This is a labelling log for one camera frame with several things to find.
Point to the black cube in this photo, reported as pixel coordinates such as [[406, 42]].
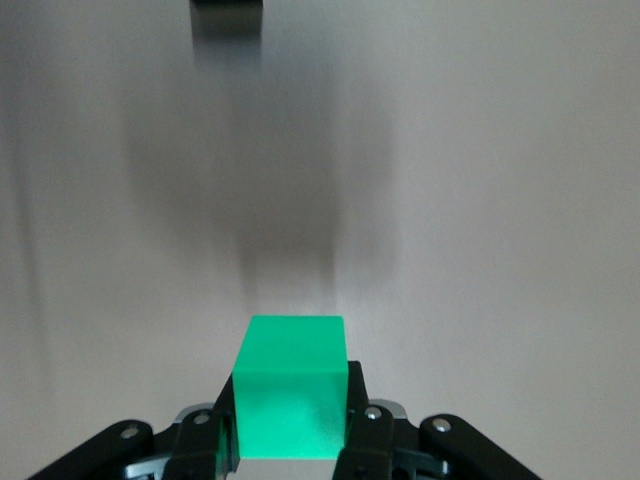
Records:
[[225, 17]]

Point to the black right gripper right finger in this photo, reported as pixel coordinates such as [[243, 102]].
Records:
[[370, 445]]

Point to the green cube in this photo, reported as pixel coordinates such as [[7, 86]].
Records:
[[290, 400]]

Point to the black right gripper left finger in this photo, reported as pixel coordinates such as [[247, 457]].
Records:
[[195, 450]]

